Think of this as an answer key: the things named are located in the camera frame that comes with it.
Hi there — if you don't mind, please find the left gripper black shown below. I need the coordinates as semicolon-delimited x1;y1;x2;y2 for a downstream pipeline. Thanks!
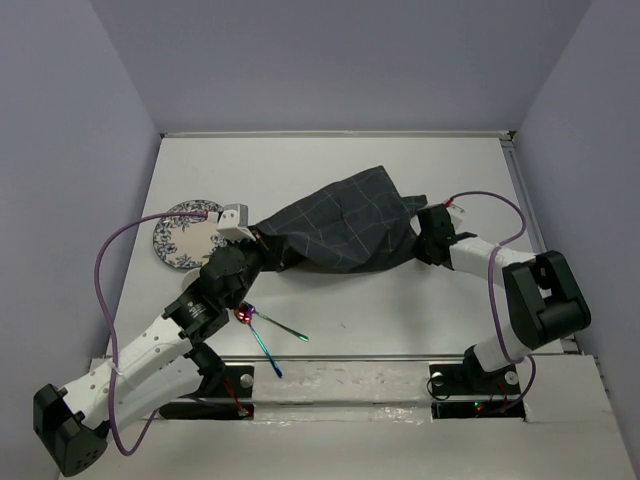
225;225;286;310

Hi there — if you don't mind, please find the dark checked cloth napkin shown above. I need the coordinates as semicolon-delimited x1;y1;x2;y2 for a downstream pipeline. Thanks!
255;166;428;273

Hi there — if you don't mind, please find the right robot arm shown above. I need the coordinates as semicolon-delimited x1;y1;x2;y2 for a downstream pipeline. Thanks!
414;204;591;401

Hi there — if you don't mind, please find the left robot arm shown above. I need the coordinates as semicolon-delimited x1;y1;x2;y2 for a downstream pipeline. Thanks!
33;229;286;477

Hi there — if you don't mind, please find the iridescent fork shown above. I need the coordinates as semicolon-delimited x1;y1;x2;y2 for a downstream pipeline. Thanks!
234;302;309;342

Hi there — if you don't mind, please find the iridescent spoon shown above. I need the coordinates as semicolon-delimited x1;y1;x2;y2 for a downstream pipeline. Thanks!
234;302;283;378

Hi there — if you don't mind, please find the pale yellow paper cup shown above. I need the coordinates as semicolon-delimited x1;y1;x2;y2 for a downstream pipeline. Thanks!
181;268;200;291

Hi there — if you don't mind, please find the blue floral plate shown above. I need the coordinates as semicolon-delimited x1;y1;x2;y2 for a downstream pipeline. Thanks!
152;200;227;270

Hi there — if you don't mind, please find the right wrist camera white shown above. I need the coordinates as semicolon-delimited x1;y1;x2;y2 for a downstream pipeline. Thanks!
447;203;466;229

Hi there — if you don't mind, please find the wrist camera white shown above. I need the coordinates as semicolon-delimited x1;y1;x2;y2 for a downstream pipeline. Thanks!
217;203;255;242
447;203;466;229

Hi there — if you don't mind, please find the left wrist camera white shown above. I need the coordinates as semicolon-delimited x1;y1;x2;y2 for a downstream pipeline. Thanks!
217;203;255;242

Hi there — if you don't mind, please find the aluminium rail right edge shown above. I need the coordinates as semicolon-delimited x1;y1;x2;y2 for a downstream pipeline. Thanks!
500;133;581;356

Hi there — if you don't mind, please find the aluminium rail edge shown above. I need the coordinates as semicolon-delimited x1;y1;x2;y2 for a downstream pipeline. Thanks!
220;354;463;362
500;133;581;356

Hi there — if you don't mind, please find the aluminium rail front edge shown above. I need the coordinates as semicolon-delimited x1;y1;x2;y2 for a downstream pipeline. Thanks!
220;354;463;362

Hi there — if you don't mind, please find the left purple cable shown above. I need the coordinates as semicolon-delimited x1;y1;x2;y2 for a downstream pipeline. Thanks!
93;209;221;457

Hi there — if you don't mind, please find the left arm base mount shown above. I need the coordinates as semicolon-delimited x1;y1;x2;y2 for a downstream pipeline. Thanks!
158;345;255;421

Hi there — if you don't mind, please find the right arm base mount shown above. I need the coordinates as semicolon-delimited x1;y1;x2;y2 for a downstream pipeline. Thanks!
426;363;526;420

